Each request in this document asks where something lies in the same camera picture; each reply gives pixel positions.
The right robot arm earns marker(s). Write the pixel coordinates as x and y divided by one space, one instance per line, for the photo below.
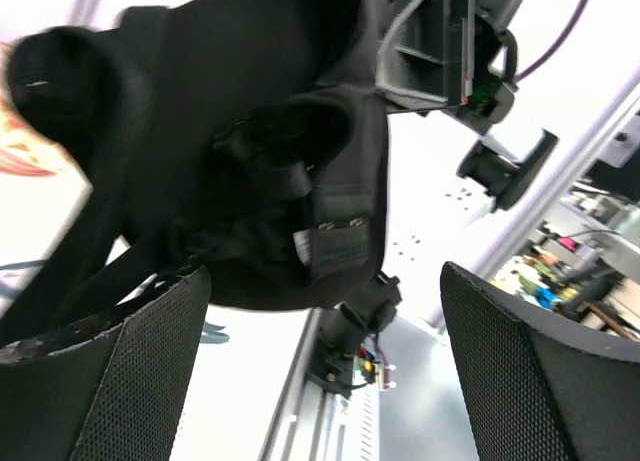
459 57

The right aluminium frame post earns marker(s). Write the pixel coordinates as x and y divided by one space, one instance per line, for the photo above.
478 234

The white slotted cable duct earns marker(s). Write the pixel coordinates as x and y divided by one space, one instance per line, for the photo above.
354 433

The black bra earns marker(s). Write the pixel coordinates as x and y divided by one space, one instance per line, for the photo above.
243 136

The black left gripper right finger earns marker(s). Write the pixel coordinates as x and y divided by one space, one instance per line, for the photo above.
538 386

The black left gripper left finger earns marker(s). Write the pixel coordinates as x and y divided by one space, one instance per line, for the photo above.
108 387

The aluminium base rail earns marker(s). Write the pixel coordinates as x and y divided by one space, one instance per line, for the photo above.
320 396

